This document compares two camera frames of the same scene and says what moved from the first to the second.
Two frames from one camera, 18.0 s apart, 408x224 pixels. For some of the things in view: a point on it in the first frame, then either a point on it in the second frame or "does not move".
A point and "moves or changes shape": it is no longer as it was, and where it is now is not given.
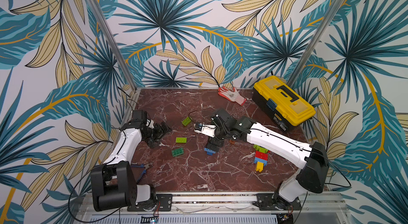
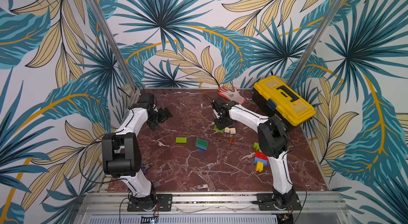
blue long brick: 260,160 does not move
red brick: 262,155 does not move
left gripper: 160,132 to 163,117
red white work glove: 232,95 does not move
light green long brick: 180,140 does not move
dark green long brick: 177,152 to 201,143
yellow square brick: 260,166 does not move
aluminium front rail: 317,208 does not move
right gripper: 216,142 to 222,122
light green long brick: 186,121 moves or changes shape
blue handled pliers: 144,172 does not move
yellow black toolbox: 280,102 does not move
